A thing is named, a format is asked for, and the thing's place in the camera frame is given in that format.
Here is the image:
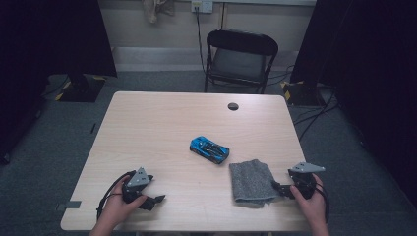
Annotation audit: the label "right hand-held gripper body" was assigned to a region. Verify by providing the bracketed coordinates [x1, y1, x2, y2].
[288, 161, 326, 200]

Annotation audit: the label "grey cloth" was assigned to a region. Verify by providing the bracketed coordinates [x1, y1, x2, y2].
[228, 158, 280, 208]

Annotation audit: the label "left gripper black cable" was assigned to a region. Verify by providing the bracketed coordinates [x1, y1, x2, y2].
[96, 170, 137, 220]

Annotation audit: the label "grey tape strip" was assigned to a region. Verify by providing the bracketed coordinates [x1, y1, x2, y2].
[55, 200, 83, 211]

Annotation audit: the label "blue toy car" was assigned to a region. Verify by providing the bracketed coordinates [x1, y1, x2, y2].
[189, 135, 230, 165]

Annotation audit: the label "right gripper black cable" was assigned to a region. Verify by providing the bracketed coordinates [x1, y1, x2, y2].
[314, 181, 330, 224]

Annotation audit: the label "beige hanging cloth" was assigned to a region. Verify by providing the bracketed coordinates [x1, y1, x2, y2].
[141, 0, 176, 25]

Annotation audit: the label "person's right hand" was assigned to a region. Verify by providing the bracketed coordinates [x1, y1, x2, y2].
[289, 175, 328, 227]

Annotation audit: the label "white wall socket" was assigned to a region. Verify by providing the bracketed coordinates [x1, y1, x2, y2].
[191, 0, 214, 14]

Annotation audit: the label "black curtain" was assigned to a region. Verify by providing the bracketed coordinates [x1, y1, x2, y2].
[289, 0, 417, 210]
[0, 0, 118, 165]

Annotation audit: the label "person's left hand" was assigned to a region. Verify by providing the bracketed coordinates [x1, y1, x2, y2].
[97, 175, 149, 228]

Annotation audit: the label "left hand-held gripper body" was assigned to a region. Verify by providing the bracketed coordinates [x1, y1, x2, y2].
[121, 166, 154, 205]

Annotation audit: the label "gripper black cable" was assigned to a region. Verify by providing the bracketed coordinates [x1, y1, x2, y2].
[96, 170, 137, 220]
[314, 181, 330, 224]

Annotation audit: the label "black floor cables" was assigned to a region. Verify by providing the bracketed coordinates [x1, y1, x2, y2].
[292, 88, 341, 142]

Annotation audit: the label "thin dark wall pipe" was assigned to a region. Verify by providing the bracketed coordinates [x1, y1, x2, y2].
[219, 2, 227, 30]

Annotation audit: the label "black socket cable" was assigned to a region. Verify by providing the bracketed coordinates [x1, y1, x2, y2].
[195, 6, 209, 76]

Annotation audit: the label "black folding chair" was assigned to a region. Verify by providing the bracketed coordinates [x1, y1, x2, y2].
[204, 28, 279, 95]

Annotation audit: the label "black stand base yellow tape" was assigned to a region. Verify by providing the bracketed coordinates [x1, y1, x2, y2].
[280, 80, 327, 107]
[54, 74, 107, 103]

